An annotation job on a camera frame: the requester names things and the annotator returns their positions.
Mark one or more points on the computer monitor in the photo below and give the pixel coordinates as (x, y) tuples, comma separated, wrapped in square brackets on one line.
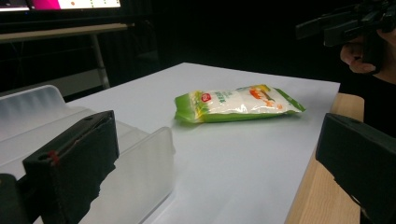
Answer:
[(59, 6)]

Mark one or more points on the green and white food packet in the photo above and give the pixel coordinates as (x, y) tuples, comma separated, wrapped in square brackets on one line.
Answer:
[(236, 104)]

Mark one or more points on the background table with metal legs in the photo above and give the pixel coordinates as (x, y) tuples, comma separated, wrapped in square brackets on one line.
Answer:
[(62, 40)]

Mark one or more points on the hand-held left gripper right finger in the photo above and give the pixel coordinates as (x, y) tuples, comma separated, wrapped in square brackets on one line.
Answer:
[(361, 161)]

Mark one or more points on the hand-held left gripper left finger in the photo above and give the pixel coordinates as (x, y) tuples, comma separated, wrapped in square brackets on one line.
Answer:
[(73, 168)]

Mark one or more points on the white table mat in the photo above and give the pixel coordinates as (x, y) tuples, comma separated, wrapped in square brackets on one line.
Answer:
[(236, 161)]

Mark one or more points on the translucent plastic storage box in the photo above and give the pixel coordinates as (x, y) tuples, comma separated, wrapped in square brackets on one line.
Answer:
[(93, 149)]

